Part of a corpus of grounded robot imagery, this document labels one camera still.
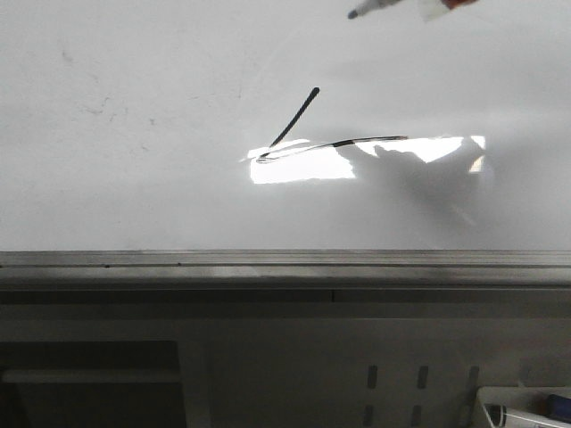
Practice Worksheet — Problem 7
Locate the white plastic tray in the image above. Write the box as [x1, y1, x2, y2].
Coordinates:
[473, 386, 570, 427]

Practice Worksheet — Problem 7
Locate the white whiteboard marker pen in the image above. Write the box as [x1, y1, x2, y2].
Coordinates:
[347, 0, 401, 20]

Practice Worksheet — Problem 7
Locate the blue object in tray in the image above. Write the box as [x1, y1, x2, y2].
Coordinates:
[545, 394, 571, 424]

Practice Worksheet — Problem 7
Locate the red magnet taped to marker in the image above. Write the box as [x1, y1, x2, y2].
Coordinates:
[418, 0, 477, 21]

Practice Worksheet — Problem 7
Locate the white marker in tray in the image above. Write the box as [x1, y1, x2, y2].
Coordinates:
[486, 405, 570, 428]

